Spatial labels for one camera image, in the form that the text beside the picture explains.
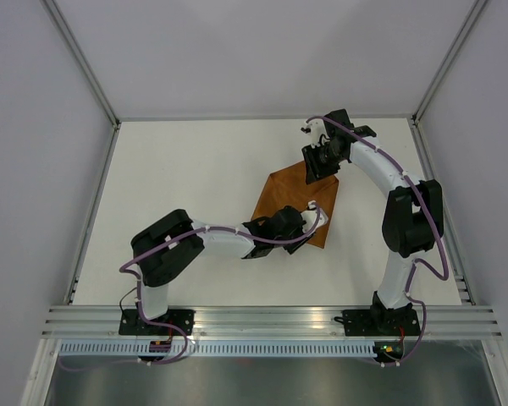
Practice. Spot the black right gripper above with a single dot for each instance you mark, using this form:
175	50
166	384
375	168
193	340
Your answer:
314	171

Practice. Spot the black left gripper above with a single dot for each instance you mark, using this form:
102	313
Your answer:
293	248

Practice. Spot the orange-brown cloth napkin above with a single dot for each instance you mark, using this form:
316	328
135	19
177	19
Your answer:
288	187

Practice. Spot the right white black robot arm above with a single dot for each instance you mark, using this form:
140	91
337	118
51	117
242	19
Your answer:
413	221

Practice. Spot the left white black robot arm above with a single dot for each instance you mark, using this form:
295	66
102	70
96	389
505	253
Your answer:
167	247

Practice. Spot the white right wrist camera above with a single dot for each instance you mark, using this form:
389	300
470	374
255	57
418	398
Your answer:
315	130

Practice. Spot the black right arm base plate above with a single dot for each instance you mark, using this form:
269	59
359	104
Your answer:
363	323

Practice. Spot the white slotted cable duct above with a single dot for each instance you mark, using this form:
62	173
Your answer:
216	348

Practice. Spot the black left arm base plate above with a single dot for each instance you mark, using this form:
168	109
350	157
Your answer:
172	323

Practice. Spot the aluminium frame post right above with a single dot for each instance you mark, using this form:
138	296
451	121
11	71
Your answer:
457	45

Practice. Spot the aluminium frame post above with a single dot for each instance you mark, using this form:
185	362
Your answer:
68	37
457	45

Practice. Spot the aluminium frame post left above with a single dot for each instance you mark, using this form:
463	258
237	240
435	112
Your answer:
68	37

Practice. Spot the aluminium front rail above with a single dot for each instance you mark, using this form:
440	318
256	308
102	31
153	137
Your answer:
444	322

